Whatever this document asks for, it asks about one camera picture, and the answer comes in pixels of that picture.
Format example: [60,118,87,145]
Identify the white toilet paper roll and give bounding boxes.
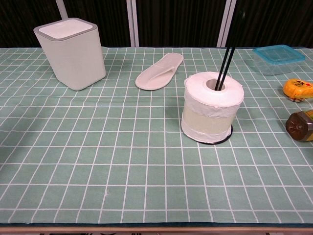
[181,71,245,143]

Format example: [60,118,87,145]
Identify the white disposable slipper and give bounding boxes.
[135,53,184,91]

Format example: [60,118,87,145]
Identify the green checkered tablecloth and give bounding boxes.
[0,46,313,225]

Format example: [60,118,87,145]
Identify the white lidded trash bin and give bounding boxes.
[33,17,107,92]

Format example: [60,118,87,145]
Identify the clear container with blue lid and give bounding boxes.
[252,44,306,76]

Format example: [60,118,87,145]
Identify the yellow snack packet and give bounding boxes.
[283,78,313,102]

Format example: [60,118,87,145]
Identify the brown glass spice jar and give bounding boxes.
[285,110,313,142]

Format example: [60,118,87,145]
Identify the black wire roll holder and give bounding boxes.
[201,9,246,145]

